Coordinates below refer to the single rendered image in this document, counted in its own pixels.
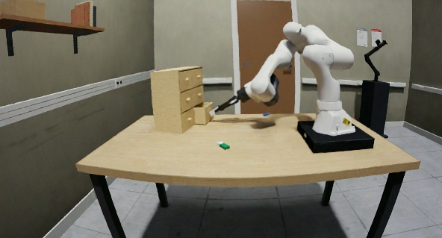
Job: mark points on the tan wooden chest of drawers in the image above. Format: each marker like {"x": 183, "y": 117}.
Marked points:
{"x": 166, "y": 100}

